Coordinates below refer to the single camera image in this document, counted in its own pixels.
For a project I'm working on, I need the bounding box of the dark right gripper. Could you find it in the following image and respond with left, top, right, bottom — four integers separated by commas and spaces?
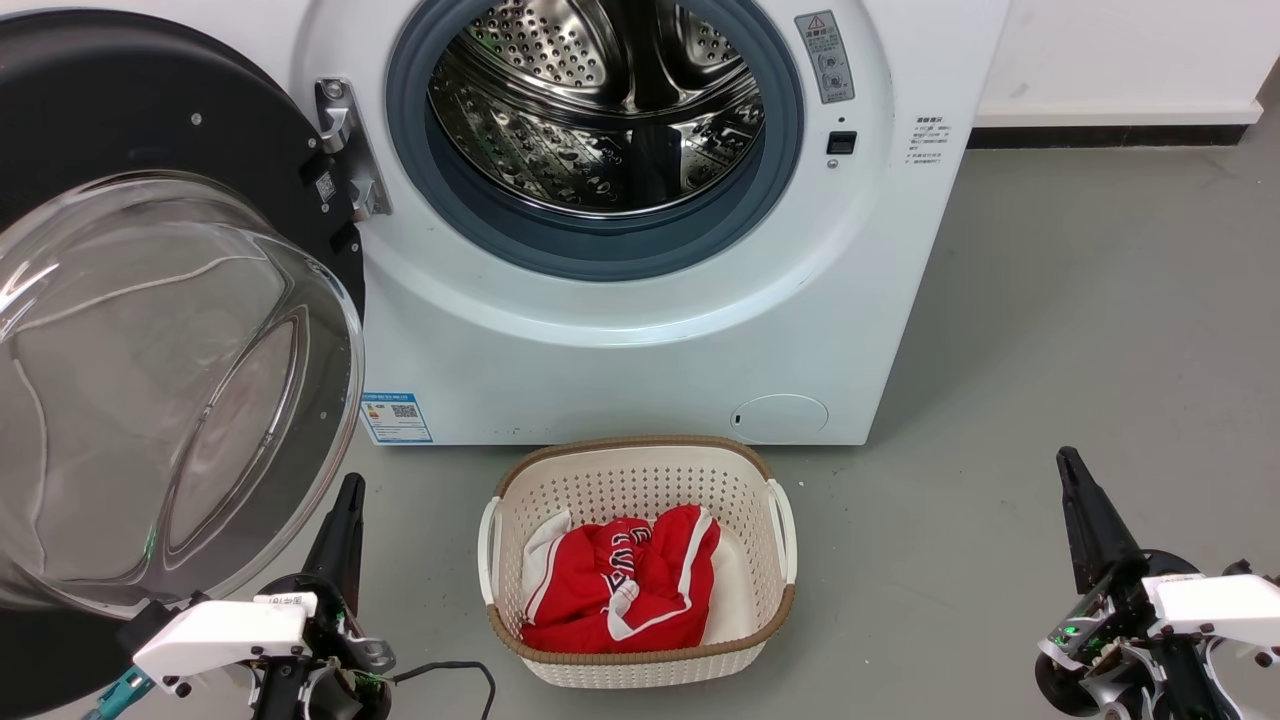
1035, 447, 1241, 720

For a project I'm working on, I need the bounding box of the blue energy label sticker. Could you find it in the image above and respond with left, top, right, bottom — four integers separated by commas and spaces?
360, 392, 435, 445

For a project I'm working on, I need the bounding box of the round drain filter cover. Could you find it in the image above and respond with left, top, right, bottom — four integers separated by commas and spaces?
730, 393, 830, 446

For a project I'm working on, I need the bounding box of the metal door hinge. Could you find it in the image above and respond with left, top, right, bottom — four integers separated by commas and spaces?
314, 78, 393, 223

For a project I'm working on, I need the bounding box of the red sports garment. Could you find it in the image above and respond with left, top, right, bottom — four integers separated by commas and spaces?
520, 504, 722, 653

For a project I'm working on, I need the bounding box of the black wall baseboard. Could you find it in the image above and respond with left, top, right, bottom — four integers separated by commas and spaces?
968, 123, 1257, 151

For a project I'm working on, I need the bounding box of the black round glass washer door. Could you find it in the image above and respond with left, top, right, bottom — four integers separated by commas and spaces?
0, 10, 368, 717

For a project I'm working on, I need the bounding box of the perforated steel washer drum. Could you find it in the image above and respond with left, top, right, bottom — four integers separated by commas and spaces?
428, 0, 767, 219

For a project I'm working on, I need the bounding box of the thin black cable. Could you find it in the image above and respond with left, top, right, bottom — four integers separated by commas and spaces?
388, 660, 498, 720

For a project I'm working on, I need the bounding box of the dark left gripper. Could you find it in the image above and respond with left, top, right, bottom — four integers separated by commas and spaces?
255, 474, 397, 720

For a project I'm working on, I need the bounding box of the white front-load washing machine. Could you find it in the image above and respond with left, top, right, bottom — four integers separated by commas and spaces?
290, 0, 1012, 448

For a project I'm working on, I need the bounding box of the beige perforated laundry basket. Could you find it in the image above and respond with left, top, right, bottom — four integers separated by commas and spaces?
477, 435, 799, 690

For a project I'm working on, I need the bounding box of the grey warning sticker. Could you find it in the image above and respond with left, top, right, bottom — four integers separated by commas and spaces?
794, 10, 857, 106

